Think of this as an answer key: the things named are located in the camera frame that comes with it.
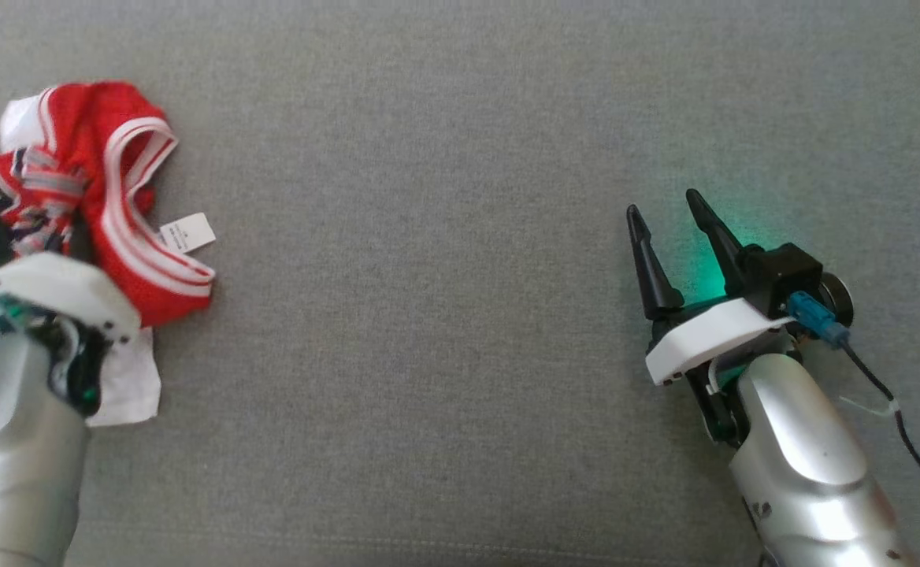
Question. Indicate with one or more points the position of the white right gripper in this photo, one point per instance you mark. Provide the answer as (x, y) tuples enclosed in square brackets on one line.
[(704, 339)]

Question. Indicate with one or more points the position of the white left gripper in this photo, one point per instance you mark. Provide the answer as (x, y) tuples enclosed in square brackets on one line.
[(50, 279)]

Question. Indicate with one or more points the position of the red and white basketball jersey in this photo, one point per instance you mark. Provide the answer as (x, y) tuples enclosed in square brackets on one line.
[(129, 157)]

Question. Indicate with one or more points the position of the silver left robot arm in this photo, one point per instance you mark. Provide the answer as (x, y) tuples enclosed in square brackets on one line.
[(11, 457)]

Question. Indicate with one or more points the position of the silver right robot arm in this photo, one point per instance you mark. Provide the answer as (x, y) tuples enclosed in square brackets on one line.
[(806, 465)]

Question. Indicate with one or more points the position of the grey sofa seat cushion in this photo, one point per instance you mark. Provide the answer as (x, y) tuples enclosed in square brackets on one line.
[(444, 276)]

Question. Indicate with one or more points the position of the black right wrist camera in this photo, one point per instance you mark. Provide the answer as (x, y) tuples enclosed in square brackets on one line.
[(783, 272)]

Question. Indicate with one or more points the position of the blue right camera connector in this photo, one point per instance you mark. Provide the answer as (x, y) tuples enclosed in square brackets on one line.
[(814, 315)]

